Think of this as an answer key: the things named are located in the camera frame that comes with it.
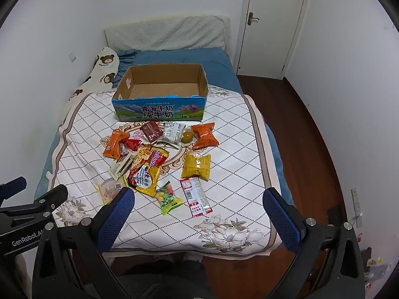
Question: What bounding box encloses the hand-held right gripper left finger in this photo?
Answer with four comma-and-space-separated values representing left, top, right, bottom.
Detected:
33, 187, 136, 299

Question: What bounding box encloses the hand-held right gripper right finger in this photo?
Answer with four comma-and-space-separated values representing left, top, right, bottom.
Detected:
263, 188, 367, 299

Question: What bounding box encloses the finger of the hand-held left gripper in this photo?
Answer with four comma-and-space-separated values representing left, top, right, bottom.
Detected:
0, 185, 69, 223
0, 176, 27, 195

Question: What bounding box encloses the beige wafer packet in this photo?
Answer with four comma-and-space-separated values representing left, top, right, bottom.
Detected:
109, 150, 138, 181

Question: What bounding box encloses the green candy packet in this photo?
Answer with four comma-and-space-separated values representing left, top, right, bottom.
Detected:
155, 181, 184, 216

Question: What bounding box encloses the yellow noodle snack packet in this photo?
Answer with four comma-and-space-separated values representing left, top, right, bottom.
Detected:
127, 144, 170, 197

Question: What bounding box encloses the red and white snack packet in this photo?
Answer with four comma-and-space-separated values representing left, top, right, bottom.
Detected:
179, 176, 213, 218

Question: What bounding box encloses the dark red snack packet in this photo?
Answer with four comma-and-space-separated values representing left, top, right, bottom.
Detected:
139, 121, 164, 142

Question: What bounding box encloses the yellow pastry packet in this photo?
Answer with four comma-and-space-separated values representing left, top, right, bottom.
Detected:
181, 153, 212, 182

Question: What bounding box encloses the silver snack packet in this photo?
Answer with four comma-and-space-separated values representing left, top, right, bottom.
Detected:
160, 121, 187, 145

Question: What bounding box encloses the cardboard box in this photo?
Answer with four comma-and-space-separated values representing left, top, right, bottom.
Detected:
111, 63, 209, 123

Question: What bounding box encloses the pale pink snack packet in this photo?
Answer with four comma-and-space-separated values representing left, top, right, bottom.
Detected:
97, 177, 125, 205

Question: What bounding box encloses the small red snack packet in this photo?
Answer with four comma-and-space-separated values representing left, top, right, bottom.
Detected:
123, 139, 142, 153

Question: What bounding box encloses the orange ruffled snack packet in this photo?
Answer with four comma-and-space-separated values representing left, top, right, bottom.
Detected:
190, 122, 219, 150

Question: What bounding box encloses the bear print pillow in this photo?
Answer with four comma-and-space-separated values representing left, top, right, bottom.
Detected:
67, 47, 120, 106

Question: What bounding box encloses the bed with blue sheet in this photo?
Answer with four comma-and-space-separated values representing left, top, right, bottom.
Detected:
34, 47, 295, 206

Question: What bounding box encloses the white door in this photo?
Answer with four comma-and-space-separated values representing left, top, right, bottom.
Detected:
235, 0, 312, 80

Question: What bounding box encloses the grey quilted headboard cushion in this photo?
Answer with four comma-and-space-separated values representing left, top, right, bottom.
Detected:
104, 15, 231, 52

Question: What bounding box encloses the white wall power strip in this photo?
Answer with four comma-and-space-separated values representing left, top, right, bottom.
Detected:
351, 187, 364, 228

